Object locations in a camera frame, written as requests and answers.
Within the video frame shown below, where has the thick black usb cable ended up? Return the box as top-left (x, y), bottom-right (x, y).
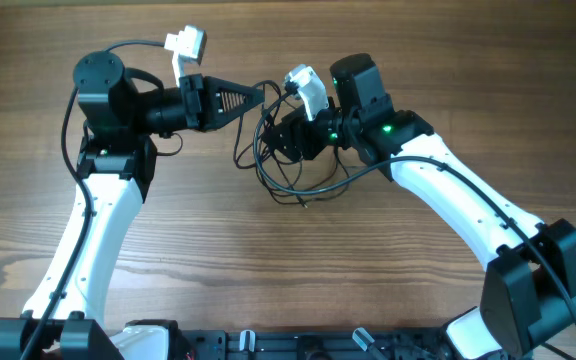
top-left (231, 79), bottom-right (354, 206)

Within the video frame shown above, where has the left camera cable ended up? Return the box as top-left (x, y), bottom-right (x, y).
top-left (17, 39), bottom-right (167, 360)

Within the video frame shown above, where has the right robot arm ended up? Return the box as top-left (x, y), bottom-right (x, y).
top-left (252, 53), bottom-right (576, 359)

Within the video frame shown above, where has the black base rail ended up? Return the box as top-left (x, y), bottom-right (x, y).
top-left (176, 328), bottom-right (455, 360)

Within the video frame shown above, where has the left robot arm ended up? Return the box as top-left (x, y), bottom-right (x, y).
top-left (0, 50), bottom-right (264, 359)

